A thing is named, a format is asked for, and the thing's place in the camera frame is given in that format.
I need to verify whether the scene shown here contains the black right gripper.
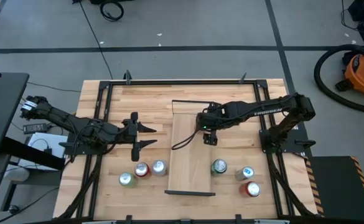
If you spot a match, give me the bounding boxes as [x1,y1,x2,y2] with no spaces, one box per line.
[195,104,229,146]

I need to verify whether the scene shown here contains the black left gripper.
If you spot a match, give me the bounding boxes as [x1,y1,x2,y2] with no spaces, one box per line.
[113,111,158,162]

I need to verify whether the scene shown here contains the dark green beverage can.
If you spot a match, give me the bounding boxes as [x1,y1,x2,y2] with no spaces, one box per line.
[211,158,228,177]

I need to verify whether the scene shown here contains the red beverage can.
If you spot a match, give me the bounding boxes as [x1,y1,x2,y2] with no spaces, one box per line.
[134,162,152,179]

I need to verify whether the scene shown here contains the orange and silver beverage can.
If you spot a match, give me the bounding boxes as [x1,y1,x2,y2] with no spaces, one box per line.
[151,159,167,177]

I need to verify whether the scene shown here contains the light green beverage can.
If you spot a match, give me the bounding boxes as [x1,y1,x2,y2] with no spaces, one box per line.
[118,172,138,189]

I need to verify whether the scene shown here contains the silver blue beverage can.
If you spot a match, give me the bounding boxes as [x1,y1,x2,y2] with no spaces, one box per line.
[234,166,255,182]

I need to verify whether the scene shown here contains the red can with white lettering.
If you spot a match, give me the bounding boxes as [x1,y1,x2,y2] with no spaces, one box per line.
[239,181,261,198]

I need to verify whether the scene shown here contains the light wooden board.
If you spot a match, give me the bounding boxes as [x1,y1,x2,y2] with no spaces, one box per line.
[164,99,217,197]

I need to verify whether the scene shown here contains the white box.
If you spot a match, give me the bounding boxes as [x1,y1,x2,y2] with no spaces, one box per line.
[18,132,69,172]

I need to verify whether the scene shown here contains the black power adapter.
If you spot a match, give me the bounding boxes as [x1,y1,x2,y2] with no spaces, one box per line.
[22,123,48,134]

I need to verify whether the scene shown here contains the orange shop vacuum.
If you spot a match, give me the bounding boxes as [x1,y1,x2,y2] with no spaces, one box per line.
[314,43,364,114]
[335,40,364,108]

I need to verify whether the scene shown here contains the grey rounded object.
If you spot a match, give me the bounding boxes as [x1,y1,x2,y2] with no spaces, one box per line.
[3,166,30,183]

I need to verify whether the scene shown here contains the dark grey desk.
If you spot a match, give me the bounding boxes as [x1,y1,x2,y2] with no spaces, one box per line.
[0,72,66,170]

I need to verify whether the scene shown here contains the black metal table frame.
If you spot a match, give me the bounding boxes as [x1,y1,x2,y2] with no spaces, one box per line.
[75,79,296,223]

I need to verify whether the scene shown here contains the black cable bundle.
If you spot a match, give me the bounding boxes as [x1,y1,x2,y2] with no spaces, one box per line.
[268,155,312,217]
[57,154,103,220]

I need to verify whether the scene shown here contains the coiled black cable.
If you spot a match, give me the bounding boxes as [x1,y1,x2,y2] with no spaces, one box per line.
[100,1,125,22]

